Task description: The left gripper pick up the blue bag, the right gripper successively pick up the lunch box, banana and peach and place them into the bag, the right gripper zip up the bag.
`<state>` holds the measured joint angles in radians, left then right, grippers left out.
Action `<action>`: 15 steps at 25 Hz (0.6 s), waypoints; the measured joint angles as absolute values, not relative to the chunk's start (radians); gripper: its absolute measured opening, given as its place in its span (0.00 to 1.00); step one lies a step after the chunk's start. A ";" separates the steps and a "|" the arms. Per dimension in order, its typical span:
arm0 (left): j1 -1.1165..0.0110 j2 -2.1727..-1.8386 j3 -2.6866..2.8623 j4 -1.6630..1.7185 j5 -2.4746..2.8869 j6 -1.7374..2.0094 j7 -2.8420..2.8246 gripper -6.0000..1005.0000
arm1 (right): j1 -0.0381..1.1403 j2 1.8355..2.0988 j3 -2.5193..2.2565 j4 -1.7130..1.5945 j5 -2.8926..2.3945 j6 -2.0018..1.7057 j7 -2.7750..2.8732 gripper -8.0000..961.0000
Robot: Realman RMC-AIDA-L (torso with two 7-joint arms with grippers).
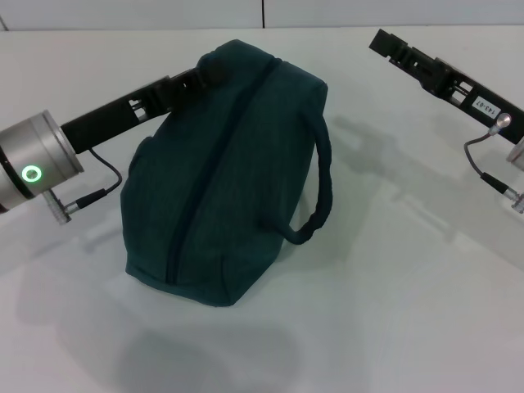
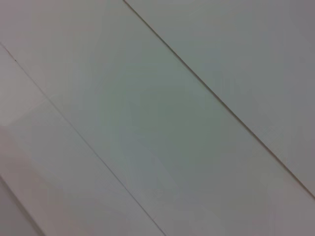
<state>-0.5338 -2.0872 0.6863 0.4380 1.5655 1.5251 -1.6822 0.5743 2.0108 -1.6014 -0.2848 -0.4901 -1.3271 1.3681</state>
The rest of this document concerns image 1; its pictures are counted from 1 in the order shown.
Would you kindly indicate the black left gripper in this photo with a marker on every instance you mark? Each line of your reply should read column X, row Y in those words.
column 110, row 118

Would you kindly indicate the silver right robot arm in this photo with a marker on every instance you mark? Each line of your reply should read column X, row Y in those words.
column 516, row 155

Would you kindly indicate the dark teal insulated lunch bag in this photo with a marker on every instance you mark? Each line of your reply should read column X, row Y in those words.
column 213, row 184

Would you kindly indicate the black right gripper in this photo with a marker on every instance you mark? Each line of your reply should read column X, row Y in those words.
column 479, row 98

